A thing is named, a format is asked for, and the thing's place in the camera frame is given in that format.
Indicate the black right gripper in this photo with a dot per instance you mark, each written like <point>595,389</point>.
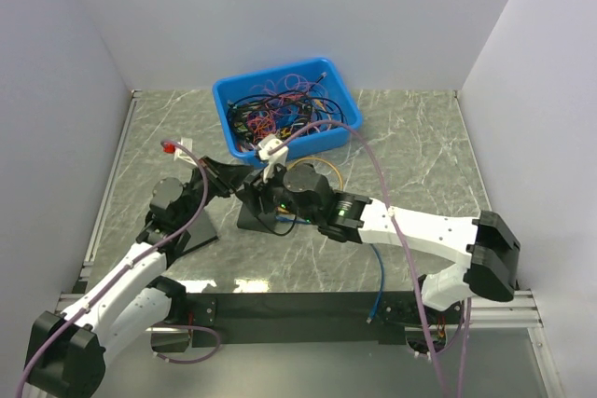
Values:
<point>260,185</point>

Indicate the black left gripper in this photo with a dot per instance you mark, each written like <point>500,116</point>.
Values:
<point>231,174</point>

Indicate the black network switch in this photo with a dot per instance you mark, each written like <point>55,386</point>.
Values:
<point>266,222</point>

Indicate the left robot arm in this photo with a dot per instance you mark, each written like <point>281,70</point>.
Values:
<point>69,351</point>

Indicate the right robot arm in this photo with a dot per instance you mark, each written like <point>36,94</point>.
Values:
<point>483,251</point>

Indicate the blue plastic bin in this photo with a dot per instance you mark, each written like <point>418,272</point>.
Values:
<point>282,100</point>

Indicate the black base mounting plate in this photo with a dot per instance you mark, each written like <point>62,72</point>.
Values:
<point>250,318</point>

